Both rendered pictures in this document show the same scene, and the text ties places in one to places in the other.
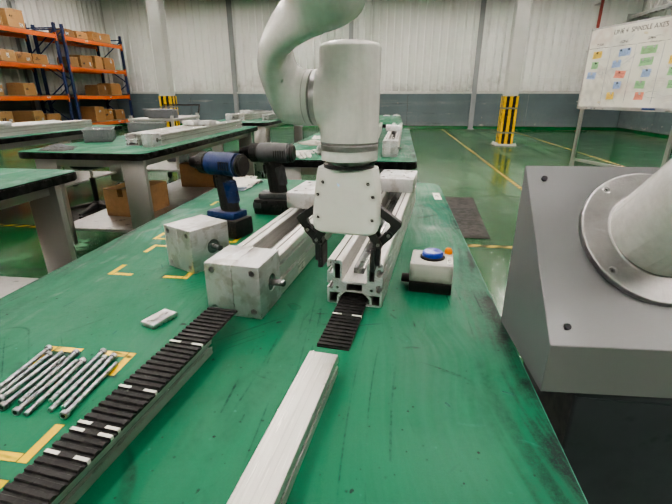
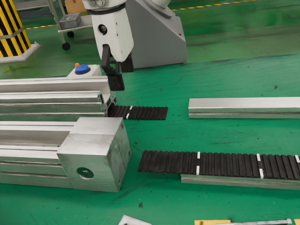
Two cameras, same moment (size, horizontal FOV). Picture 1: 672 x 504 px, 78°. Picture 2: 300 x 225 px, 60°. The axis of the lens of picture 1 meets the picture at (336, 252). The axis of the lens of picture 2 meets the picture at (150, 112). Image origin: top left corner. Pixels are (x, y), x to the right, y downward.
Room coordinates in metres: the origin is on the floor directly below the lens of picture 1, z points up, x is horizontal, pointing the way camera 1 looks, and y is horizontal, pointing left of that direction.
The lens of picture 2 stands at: (0.55, 0.53, 1.16)
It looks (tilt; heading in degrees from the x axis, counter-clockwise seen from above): 35 degrees down; 272
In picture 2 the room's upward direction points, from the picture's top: 10 degrees counter-clockwise
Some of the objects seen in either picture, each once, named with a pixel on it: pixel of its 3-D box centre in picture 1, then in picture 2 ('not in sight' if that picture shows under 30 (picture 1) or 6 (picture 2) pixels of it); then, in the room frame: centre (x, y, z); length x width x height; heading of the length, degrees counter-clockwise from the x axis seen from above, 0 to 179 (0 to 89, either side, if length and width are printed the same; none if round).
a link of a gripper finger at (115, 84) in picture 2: (315, 244); (113, 79); (0.64, 0.03, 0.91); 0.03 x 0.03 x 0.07; 76
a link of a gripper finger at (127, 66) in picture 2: (381, 250); (127, 57); (0.61, -0.07, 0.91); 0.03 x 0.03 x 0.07; 76
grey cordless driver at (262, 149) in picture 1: (264, 178); not in sight; (1.32, 0.23, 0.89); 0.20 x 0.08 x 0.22; 81
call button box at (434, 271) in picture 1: (426, 270); (84, 81); (0.76, -0.18, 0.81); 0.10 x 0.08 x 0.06; 76
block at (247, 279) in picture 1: (250, 281); (100, 148); (0.68, 0.15, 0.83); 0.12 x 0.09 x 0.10; 76
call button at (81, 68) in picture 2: (432, 255); (82, 69); (0.76, -0.19, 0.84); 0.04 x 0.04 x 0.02
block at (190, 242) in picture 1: (201, 243); not in sight; (0.87, 0.30, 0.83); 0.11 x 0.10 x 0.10; 54
